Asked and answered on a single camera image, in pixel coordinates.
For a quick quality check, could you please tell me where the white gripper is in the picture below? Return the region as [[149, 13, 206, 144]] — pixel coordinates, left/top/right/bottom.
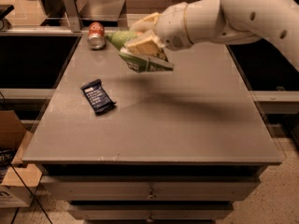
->
[[124, 2, 192, 61]]

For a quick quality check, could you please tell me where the green jalapeno chip bag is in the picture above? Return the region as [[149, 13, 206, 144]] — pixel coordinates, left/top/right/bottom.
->
[[106, 31, 174, 73]]

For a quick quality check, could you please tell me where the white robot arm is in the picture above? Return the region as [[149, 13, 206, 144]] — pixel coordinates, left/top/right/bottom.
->
[[131, 0, 299, 70]]

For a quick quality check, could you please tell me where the red coke can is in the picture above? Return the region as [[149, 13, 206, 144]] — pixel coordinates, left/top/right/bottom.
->
[[88, 21, 106, 49]]

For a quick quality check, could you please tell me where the dark blue snack bar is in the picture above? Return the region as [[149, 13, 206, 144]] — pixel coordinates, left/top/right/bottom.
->
[[80, 79, 115, 115]]

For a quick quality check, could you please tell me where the upper grey drawer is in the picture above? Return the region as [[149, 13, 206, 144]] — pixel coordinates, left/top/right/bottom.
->
[[41, 175, 261, 202]]

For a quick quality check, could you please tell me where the grey drawer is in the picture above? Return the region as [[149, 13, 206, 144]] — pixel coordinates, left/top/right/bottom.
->
[[68, 201, 234, 221], [41, 175, 261, 202]]

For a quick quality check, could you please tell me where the upper drawer knob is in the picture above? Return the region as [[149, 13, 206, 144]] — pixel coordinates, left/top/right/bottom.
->
[[146, 189, 156, 200]]

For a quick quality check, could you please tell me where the drawer knob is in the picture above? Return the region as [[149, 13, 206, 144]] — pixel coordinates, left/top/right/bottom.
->
[[146, 189, 156, 200], [146, 214, 155, 223]]

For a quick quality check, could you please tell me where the lower drawer knob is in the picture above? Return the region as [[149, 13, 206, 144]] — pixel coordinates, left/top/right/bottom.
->
[[146, 214, 155, 223]]

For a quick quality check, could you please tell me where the lower grey drawer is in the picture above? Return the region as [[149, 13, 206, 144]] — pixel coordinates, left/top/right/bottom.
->
[[68, 201, 234, 221]]

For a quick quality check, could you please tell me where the cardboard box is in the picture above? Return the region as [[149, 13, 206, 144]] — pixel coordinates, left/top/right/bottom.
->
[[0, 110, 42, 208]]

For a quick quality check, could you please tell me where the left metal bracket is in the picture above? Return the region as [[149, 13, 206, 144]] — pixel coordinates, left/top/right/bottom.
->
[[63, 0, 81, 33]]

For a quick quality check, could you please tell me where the black cable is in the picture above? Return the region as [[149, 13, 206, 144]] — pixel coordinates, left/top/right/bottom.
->
[[0, 149, 53, 224]]

